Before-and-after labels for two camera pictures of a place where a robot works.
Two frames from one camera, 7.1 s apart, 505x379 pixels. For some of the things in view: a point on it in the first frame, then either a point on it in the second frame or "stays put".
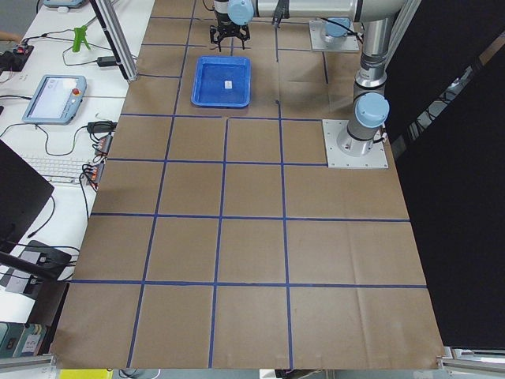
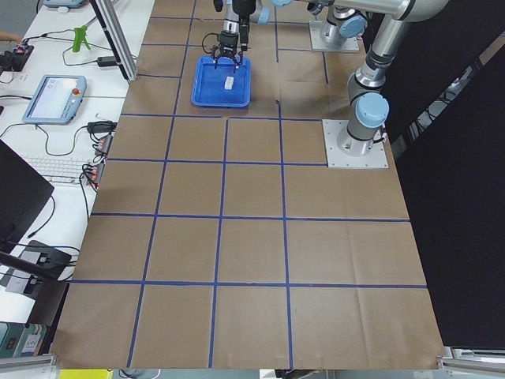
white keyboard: (60, 170) stays put
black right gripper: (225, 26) → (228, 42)
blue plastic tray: (208, 81) stays put
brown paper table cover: (219, 238) stays put
